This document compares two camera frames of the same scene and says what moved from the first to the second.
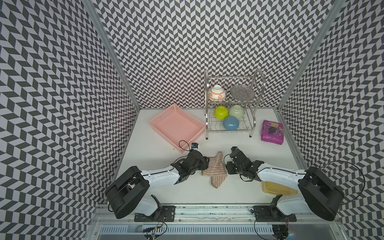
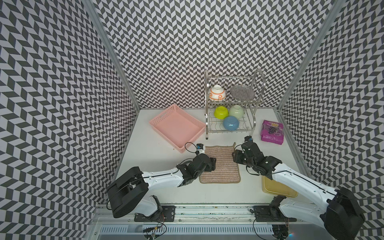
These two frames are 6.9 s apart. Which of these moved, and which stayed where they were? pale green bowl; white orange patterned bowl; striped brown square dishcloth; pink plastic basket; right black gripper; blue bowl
Moved: striped brown square dishcloth; right black gripper
Stayed: pale green bowl; white orange patterned bowl; pink plastic basket; blue bowl
